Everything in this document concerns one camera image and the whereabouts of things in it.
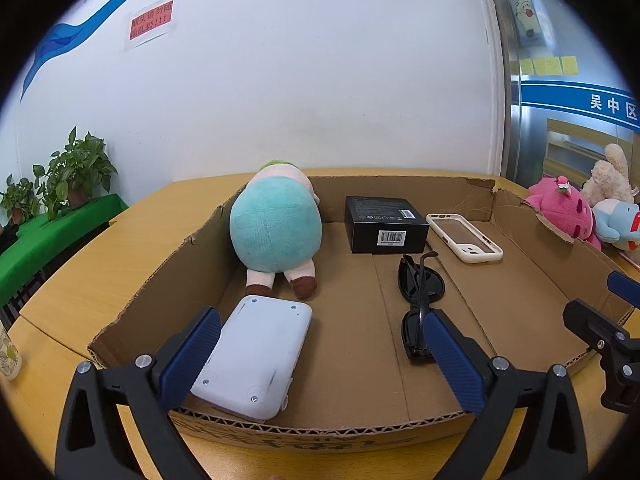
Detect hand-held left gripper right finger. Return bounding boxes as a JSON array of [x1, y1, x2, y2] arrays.
[[426, 308, 588, 480]]

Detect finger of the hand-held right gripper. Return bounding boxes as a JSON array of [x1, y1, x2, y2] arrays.
[[562, 298, 640, 414], [606, 270, 640, 303]]

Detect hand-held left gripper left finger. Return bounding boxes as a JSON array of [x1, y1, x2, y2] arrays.
[[55, 306, 222, 480]]

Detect black sunglasses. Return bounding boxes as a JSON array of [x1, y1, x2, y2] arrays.
[[397, 251, 446, 361]]

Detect white plastic device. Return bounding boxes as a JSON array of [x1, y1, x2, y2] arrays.
[[190, 294, 313, 421]]

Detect shallow cardboard box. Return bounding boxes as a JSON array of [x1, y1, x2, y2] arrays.
[[87, 174, 640, 448]]

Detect white phone case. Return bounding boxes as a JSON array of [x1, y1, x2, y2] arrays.
[[425, 212, 504, 265]]

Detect black product box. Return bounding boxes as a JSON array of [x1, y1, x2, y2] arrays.
[[345, 195, 431, 254]]

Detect light blue plush toy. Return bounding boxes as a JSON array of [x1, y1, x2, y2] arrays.
[[592, 197, 640, 253]]

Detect cream plush toy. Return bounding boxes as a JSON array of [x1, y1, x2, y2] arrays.
[[581, 143, 638, 207]]

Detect beige cabinet behind glass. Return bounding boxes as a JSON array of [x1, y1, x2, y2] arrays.
[[542, 119, 640, 181]]

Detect teal and pink plush toy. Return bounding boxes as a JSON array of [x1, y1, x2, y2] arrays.
[[229, 160, 323, 300]]

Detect leaf patterned white cup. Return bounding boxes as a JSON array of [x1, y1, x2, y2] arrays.
[[0, 321, 23, 382]]

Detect green covered table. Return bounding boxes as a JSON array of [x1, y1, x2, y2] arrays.
[[0, 192, 130, 311]]

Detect blue door banner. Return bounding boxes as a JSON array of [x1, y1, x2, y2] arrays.
[[520, 82, 640, 133]]

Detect large potted green plant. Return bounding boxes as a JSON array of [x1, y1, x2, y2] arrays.
[[32, 126, 118, 221]]

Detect small potted green plant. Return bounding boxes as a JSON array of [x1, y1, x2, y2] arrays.
[[0, 174, 41, 226]]

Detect cartoon animal poster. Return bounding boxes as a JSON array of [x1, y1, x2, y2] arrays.
[[507, 0, 556, 56]]

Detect black wire rack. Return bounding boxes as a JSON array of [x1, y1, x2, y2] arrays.
[[0, 270, 48, 328]]

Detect glass door with metal frame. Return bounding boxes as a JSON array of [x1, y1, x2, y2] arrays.
[[482, 0, 640, 191]]

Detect red and white wall sign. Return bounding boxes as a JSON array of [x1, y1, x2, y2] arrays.
[[122, 0, 176, 53]]

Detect blue wave wall decal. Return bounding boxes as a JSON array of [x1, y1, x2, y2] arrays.
[[20, 0, 416, 103]]

